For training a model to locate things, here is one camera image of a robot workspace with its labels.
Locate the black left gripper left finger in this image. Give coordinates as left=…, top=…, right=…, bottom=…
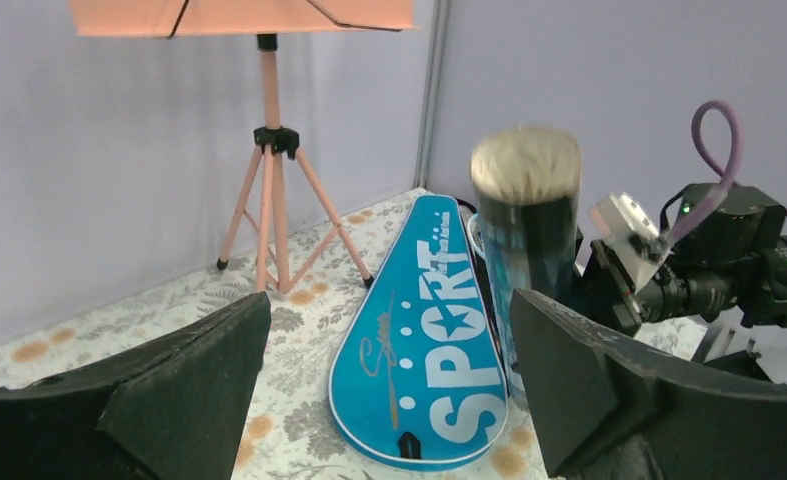
left=0, top=293, right=271, bottom=479

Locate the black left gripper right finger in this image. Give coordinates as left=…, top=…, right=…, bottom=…
left=510, top=290, right=787, bottom=479

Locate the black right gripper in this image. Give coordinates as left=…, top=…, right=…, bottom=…
left=575, top=240, right=642, bottom=335

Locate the black shuttlecock tube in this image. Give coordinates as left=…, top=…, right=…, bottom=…
left=470, top=126, right=582, bottom=408

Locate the blue racket cover bag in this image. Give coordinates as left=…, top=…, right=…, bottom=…
left=328, top=194, right=508, bottom=471

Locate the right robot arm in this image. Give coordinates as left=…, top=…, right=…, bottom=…
left=576, top=185, right=787, bottom=336

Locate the floral patterned mat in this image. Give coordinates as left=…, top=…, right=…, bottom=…
left=0, top=188, right=706, bottom=480

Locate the pink music stand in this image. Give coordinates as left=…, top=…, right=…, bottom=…
left=69, top=0, right=414, bottom=293

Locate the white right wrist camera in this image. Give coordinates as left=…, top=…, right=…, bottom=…
left=589, top=193, right=671, bottom=293

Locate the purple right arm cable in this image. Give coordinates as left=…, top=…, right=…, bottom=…
left=667, top=100, right=787, bottom=245

